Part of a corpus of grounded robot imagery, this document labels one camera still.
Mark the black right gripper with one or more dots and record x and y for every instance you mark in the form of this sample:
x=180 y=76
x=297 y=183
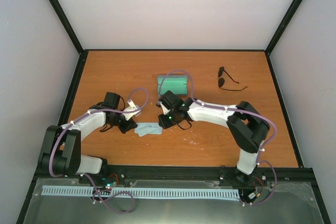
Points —
x=165 y=124

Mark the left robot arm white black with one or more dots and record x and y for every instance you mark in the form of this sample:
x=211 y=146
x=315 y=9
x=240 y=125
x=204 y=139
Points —
x=60 y=154

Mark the grey-blue glasses case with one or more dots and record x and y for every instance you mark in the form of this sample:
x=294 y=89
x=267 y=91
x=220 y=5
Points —
x=176 y=83

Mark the light blue cleaning cloth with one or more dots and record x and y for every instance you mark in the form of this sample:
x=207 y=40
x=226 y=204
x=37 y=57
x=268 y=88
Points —
x=146 y=128

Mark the light blue slotted cable duct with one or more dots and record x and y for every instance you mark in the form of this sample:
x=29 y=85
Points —
x=143 y=193

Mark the black mounting rail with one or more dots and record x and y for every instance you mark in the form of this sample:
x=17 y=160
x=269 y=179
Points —
x=226 y=176

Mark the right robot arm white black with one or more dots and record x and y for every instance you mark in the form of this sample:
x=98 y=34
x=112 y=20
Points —
x=248 y=128

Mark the black right corner frame post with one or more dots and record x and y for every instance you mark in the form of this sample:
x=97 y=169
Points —
x=289 y=14

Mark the black corner frame post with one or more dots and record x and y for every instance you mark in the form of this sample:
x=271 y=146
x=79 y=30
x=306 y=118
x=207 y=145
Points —
x=289 y=14
x=67 y=26

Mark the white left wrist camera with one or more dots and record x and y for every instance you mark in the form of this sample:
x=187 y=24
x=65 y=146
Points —
x=131 y=110

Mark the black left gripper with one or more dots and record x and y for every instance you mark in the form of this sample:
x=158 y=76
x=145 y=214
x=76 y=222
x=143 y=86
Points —
x=128 y=126

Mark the dark round sunglasses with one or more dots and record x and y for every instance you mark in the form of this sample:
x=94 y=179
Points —
x=223 y=75

